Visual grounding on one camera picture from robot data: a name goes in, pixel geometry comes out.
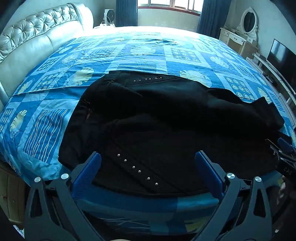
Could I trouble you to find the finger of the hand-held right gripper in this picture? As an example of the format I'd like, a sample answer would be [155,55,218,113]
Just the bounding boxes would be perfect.
[278,137,296,155]
[265,138,296,163]

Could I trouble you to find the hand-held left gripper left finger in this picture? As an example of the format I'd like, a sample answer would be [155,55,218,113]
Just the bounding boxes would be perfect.
[24,151,105,241]

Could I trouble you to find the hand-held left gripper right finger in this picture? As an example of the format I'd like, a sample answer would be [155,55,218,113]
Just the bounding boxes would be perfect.
[195,150,273,241]

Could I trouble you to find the black studded pants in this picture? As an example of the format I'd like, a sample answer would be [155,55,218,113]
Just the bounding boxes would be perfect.
[58,71,296,198]

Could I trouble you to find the blue patterned bed sheet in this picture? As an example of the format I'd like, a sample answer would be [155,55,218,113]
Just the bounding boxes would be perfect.
[0,26,296,233]

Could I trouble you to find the white television stand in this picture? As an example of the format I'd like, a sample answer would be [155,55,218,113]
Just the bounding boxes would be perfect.
[246,52,296,110]

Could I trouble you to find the light wooden bedside cabinet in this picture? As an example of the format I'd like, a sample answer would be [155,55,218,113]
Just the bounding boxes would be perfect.
[0,162,28,226]

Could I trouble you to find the black television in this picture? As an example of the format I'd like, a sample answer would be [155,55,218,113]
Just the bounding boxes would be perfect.
[266,39,296,82]

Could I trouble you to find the cream dressing table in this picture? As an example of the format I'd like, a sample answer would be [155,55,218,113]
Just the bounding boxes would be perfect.
[218,27,258,59]

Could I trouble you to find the oval white-framed mirror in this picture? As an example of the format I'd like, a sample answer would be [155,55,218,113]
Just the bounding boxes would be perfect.
[236,6,259,42]

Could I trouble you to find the tufted leather headboard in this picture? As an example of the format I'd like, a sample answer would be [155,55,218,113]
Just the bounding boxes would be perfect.
[0,3,94,112]

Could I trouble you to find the white bedside table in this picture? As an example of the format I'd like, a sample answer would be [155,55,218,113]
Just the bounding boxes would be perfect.
[93,22,116,29]

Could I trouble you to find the dark blue curtain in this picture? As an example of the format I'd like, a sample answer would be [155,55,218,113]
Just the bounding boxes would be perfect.
[116,0,139,27]
[196,0,230,39]

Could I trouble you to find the white fan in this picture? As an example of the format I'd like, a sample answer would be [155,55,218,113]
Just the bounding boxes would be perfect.
[104,9,115,25]

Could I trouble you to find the window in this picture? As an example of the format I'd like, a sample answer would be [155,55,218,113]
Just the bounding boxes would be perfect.
[138,0,204,16]

